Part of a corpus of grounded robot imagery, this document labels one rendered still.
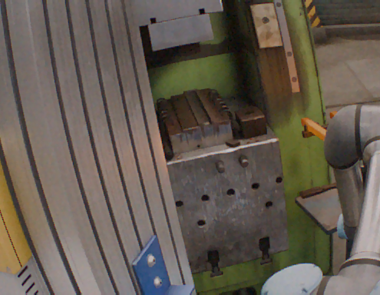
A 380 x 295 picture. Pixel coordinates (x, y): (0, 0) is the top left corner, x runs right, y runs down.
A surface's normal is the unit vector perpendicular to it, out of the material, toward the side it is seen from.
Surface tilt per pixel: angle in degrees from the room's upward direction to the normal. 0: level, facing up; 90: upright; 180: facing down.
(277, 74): 90
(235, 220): 90
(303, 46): 90
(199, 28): 90
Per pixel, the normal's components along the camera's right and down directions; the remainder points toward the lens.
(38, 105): -0.31, 0.40
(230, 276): 0.12, 0.33
